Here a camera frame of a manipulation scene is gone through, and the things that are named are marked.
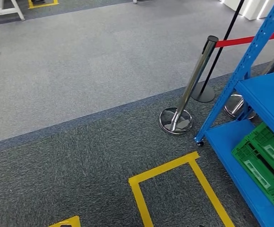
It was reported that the blue metal shelf rack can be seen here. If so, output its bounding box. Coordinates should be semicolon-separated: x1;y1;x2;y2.
193;0;274;227

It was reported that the yellow floor tape square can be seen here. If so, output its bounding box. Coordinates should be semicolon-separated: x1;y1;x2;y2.
28;0;59;9
48;215;82;227
128;151;236;227

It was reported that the black barrier pole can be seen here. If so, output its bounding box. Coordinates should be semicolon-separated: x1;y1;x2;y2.
190;0;245;104

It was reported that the red barrier belt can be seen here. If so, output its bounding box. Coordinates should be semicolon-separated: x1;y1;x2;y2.
215;29;274;49

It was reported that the folded green plastic crate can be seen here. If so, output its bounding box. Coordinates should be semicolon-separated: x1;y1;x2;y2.
231;122;274;207

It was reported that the white platform with light strips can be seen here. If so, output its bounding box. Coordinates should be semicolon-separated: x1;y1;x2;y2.
222;0;274;21

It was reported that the chrome barrier post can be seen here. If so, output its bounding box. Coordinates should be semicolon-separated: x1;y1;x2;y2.
158;35;220;136
223;42;274;120

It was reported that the white desk frame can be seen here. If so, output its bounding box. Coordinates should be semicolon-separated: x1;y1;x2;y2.
0;0;26;27

